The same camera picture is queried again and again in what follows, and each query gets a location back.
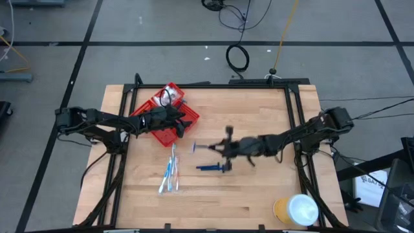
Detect black clamp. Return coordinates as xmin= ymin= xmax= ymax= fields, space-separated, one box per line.
xmin=342 ymin=190 xmax=365 ymax=214

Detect white printed box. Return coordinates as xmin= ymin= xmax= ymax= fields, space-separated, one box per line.
xmin=353 ymin=169 xmax=389 ymax=208

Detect black chair base part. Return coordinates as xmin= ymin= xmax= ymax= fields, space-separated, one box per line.
xmin=0 ymin=100 xmax=14 ymax=119

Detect black plastic bin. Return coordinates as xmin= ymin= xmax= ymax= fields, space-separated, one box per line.
xmin=375 ymin=135 xmax=414 ymax=233

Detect teal white toothbrush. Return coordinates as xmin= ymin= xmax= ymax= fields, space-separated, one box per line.
xmin=170 ymin=143 xmax=177 ymax=177

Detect clear plastic packets in tray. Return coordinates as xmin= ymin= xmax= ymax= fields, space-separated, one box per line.
xmin=151 ymin=82 xmax=186 ymax=113

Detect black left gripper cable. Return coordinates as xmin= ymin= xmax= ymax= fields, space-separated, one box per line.
xmin=159 ymin=88 xmax=173 ymax=108

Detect yellow canister white lid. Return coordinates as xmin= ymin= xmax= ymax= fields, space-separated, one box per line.
xmin=272 ymin=193 xmax=320 ymax=227

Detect blue toothbrush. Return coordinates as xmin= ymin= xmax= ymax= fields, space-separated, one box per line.
xmin=166 ymin=161 xmax=174 ymax=192
xmin=157 ymin=157 xmax=172 ymax=194

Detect white vanity pack bag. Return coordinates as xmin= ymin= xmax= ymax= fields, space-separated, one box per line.
xmin=153 ymin=95 xmax=169 ymax=109
xmin=162 ymin=85 xmax=180 ymax=102

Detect orange floor cable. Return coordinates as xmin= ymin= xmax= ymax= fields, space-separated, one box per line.
xmin=0 ymin=34 xmax=32 ymax=74

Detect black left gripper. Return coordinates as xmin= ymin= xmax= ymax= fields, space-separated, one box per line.
xmin=146 ymin=105 xmax=193 ymax=139

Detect white floor cable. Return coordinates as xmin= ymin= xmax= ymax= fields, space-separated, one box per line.
xmin=0 ymin=0 xmax=16 ymax=63

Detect red white toothbrush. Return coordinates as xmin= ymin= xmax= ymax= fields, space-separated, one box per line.
xmin=173 ymin=155 xmax=180 ymax=192

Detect grey stand foot bar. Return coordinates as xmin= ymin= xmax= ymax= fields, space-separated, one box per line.
xmin=0 ymin=72 xmax=34 ymax=83
xmin=9 ymin=0 xmax=67 ymax=8

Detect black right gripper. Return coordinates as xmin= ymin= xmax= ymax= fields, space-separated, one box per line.
xmin=208 ymin=126 xmax=261 ymax=174

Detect black desk bar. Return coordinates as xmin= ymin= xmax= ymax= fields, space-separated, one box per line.
xmin=336 ymin=148 xmax=414 ymax=182

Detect black cable bundle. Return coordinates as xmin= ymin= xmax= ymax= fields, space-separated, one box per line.
xmin=201 ymin=0 xmax=227 ymax=12

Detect black coiled floor cable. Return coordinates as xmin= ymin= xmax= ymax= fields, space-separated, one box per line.
xmin=218 ymin=0 xmax=273 ymax=80

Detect yellow hanging cable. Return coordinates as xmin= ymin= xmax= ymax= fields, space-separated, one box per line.
xmin=273 ymin=0 xmax=301 ymax=71

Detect thin black floor cable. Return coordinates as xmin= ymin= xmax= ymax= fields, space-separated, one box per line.
xmin=352 ymin=112 xmax=414 ymax=121
xmin=351 ymin=98 xmax=414 ymax=123
xmin=319 ymin=95 xmax=414 ymax=102

